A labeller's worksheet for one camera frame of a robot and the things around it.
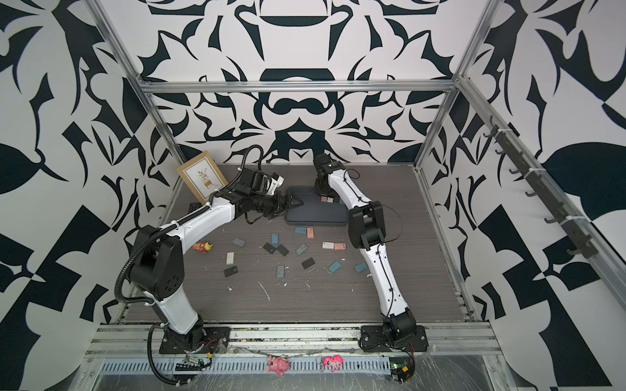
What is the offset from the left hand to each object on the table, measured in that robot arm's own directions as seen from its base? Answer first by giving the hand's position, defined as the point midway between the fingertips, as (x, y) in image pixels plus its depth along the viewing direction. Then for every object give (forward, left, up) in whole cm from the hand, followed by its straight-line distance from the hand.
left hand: (294, 203), depth 86 cm
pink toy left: (-45, +5, -14) cm, 47 cm away
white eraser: (-8, -12, -17) cm, 22 cm away
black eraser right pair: (-9, +5, -18) cm, 21 cm away
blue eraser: (-17, -13, -17) cm, 27 cm away
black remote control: (+10, +42, -14) cm, 46 cm away
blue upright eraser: (-5, +8, -15) cm, 18 cm away
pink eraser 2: (-9, -16, -17) cm, 25 cm away
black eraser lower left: (-17, +23, -17) cm, 33 cm away
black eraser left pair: (-8, +11, -17) cm, 22 cm away
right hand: (+18, -11, -14) cm, 25 cm away
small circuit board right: (-47, -30, -18) cm, 59 cm away
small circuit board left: (-43, +31, -20) cm, 57 cm away
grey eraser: (-18, +6, -16) cm, 25 cm away
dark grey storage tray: (+5, -7, -13) cm, 15 cm away
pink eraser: (-3, -5, -16) cm, 17 cm away
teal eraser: (-2, -2, -15) cm, 16 cm away
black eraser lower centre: (-14, -4, -18) cm, 23 cm away
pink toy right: (-45, -10, -16) cm, 49 cm away
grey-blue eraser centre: (-9, -2, -17) cm, 19 cm away
